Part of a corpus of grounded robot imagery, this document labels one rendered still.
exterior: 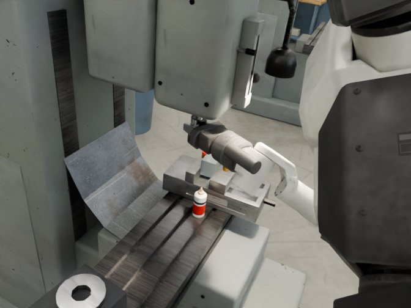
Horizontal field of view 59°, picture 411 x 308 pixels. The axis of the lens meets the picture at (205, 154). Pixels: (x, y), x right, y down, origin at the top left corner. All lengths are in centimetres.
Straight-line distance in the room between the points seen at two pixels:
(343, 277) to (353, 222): 211
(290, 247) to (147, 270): 160
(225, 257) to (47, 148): 63
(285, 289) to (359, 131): 99
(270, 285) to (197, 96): 73
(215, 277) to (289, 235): 150
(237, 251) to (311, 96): 87
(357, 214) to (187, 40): 59
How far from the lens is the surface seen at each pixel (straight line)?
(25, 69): 102
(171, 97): 91
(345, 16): 35
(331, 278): 244
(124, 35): 92
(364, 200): 37
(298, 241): 258
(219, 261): 119
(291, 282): 136
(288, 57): 87
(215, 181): 118
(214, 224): 118
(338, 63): 42
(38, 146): 112
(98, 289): 76
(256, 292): 129
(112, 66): 97
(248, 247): 125
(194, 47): 84
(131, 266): 105
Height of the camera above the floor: 172
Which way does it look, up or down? 32 degrees down
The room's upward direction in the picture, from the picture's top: 7 degrees clockwise
